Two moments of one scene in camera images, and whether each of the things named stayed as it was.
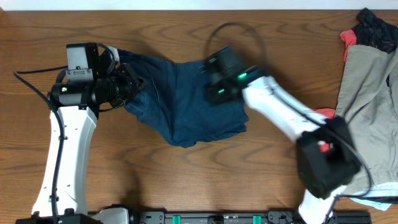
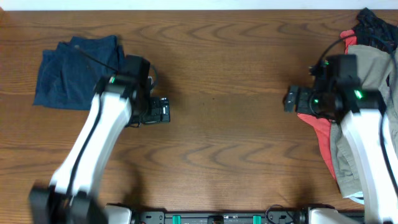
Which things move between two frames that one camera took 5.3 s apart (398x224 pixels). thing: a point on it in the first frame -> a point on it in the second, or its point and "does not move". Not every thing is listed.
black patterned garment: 371,32 does not move
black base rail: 240,217 does not move
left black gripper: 129,83 -> 160,110
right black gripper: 212,81 -> 291,99
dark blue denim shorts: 174,101 -> 67,76
